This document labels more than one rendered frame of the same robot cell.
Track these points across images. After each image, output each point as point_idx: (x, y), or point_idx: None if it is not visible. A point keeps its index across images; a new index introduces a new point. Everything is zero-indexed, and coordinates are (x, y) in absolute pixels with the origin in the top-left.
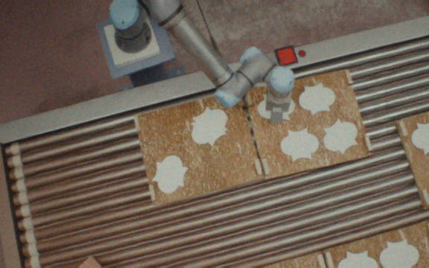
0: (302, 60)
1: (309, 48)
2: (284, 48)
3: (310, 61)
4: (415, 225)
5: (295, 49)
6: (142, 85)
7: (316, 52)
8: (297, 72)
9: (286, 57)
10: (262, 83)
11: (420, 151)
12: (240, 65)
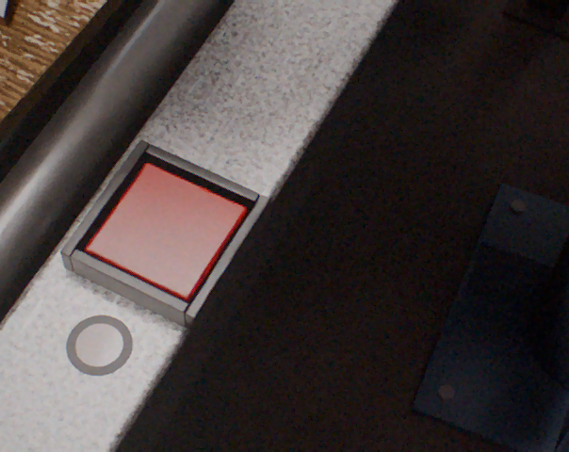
0: (54, 308)
1: (85, 422)
2: (221, 259)
3: None
4: None
5: (162, 332)
6: None
7: (10, 438)
8: (18, 212)
9: (157, 217)
10: (150, 14)
11: None
12: (347, 10)
